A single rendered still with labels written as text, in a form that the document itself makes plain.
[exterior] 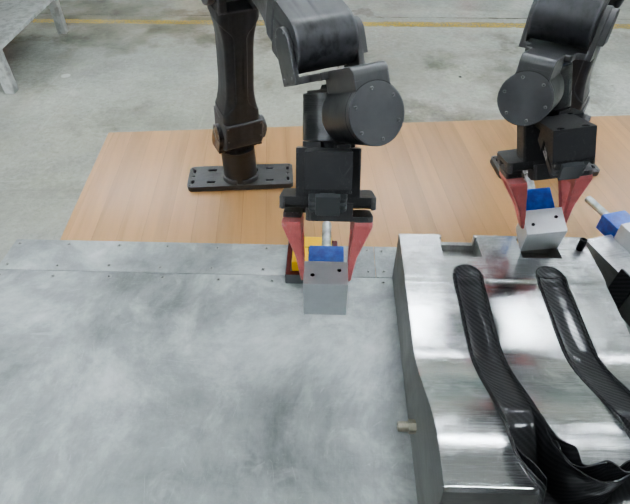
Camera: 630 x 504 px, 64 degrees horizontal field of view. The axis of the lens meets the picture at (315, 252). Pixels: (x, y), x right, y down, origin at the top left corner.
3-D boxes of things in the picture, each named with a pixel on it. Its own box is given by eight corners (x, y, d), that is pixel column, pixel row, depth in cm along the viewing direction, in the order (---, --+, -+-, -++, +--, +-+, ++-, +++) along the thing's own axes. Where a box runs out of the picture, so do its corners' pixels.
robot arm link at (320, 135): (370, 153, 52) (373, 82, 50) (319, 153, 50) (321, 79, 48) (340, 149, 58) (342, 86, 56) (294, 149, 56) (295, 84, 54)
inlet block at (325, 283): (308, 238, 69) (307, 207, 65) (344, 239, 69) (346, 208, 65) (303, 314, 59) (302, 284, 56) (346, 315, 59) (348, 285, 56)
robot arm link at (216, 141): (266, 118, 88) (254, 104, 92) (218, 129, 85) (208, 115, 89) (268, 150, 92) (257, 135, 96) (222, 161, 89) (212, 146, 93)
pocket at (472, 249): (434, 252, 75) (438, 234, 72) (470, 253, 75) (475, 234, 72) (438, 274, 72) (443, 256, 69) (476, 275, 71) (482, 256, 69)
